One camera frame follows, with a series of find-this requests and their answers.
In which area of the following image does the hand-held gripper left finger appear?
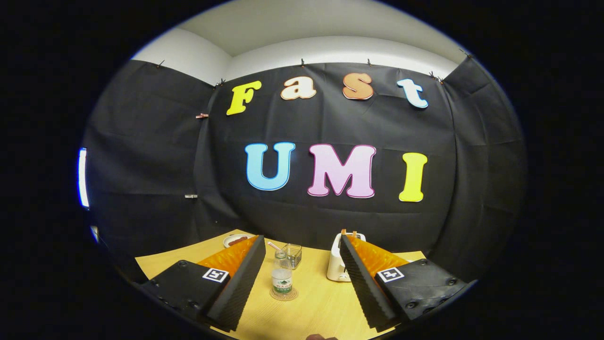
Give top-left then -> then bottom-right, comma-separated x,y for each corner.
141,235 -> 267,332

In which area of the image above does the white toaster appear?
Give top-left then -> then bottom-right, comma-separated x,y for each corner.
327,232 -> 366,282

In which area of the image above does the round wooden coaster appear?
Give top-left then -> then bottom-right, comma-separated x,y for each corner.
269,287 -> 299,301

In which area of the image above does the wire mesh holder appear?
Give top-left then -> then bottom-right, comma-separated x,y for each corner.
285,244 -> 303,270

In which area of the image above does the white round plate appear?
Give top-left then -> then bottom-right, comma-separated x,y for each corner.
223,234 -> 255,248

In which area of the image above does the clear plastic juice bottle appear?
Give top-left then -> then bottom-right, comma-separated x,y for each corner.
271,249 -> 293,295

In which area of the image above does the wooden table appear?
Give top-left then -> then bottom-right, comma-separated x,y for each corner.
134,229 -> 428,340

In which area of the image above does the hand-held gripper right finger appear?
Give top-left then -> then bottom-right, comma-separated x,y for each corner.
339,235 -> 468,332

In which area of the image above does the black backdrop cloth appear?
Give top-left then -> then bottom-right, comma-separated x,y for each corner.
84,57 -> 527,284

